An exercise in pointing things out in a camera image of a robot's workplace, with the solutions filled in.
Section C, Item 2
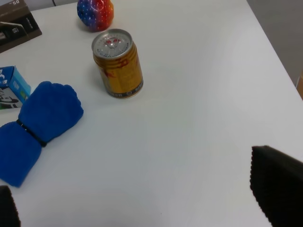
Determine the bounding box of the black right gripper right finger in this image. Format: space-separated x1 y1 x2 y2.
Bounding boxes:
250 146 303 227

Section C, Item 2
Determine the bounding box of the blue green toothpaste box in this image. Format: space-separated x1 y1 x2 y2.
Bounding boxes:
0 66 31 110

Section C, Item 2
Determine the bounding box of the rainbow dotted rubber ball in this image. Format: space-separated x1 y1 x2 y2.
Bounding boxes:
77 0 114 32

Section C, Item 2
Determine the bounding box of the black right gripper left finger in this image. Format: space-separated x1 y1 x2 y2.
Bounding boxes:
0 185 21 227

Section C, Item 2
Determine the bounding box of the blue rolled towel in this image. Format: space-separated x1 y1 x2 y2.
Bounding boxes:
0 81 84 187

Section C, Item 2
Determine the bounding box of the gold energy drink can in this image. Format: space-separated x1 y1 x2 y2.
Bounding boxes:
91 29 143 99

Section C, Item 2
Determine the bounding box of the brown capsule box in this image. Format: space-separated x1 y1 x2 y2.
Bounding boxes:
0 0 42 52

